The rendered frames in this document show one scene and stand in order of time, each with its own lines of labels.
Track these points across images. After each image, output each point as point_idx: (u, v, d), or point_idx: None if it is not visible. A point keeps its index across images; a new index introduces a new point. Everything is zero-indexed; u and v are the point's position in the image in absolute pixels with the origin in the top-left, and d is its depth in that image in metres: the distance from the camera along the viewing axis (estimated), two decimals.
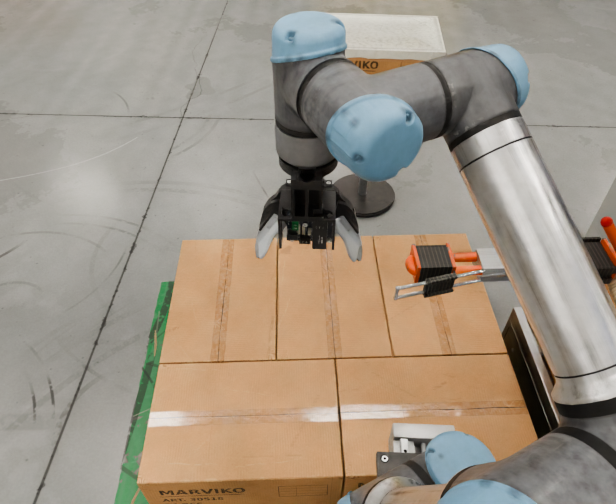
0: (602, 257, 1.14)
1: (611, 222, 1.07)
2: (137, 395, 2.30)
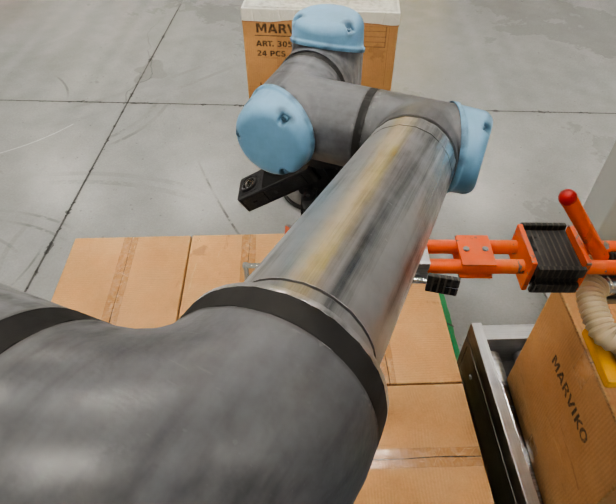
0: (565, 252, 0.77)
1: (575, 198, 0.69)
2: None
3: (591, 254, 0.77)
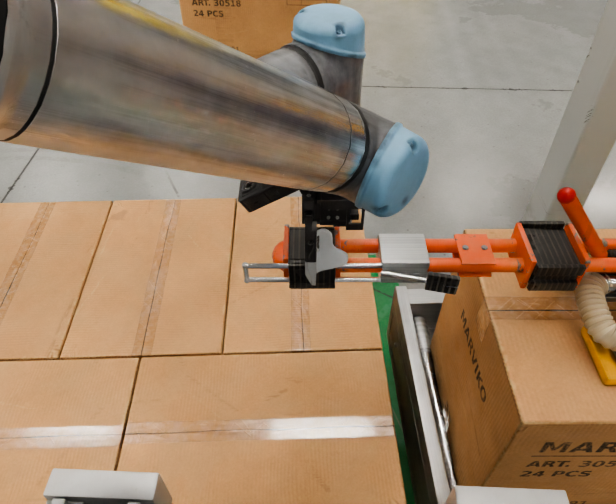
0: (563, 251, 0.77)
1: (573, 196, 0.69)
2: None
3: (590, 252, 0.77)
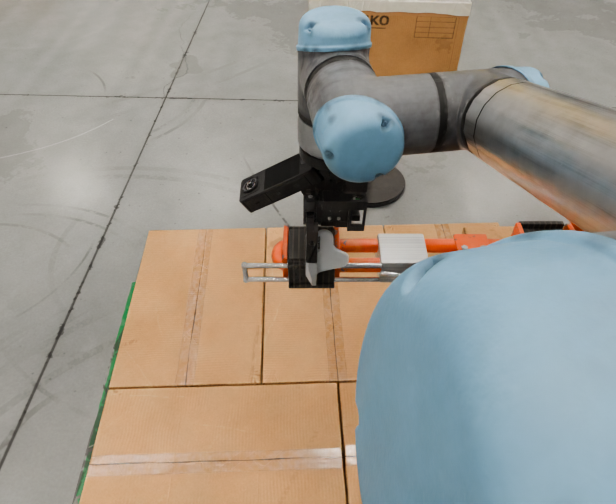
0: None
1: None
2: (95, 420, 1.88)
3: None
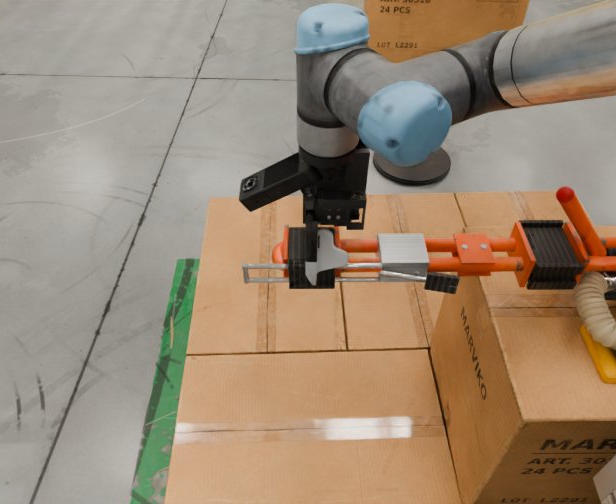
0: (562, 250, 0.77)
1: (572, 195, 0.69)
2: (150, 398, 1.80)
3: (589, 251, 0.78)
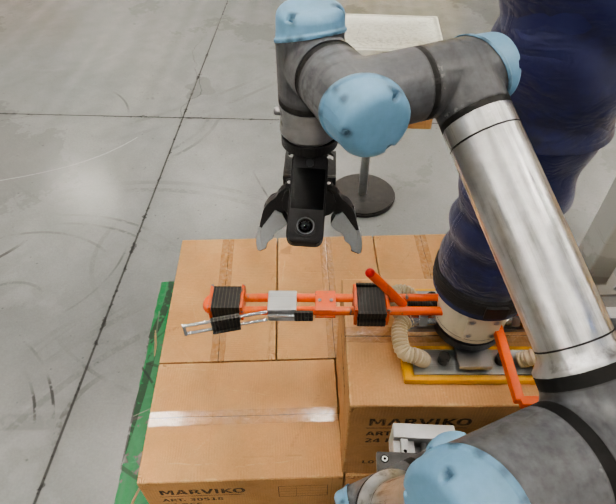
0: (378, 302, 1.27)
1: (372, 274, 1.19)
2: (137, 395, 2.30)
3: (395, 303, 1.27)
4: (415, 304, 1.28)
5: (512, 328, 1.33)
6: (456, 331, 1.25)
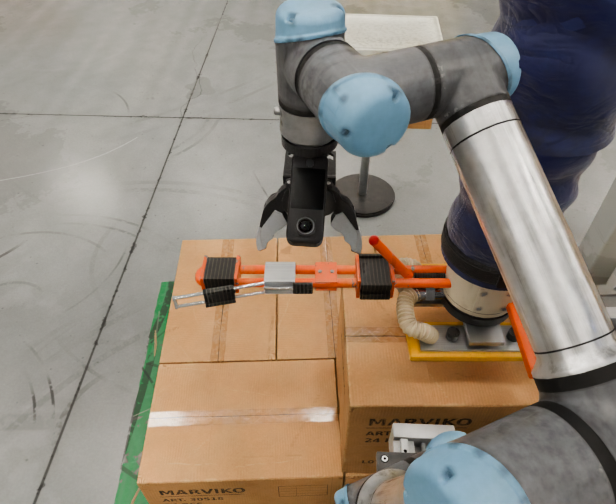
0: (382, 273, 1.19)
1: (376, 241, 1.11)
2: (137, 395, 2.30)
3: (400, 274, 1.19)
4: (422, 276, 1.20)
5: None
6: (466, 304, 1.17)
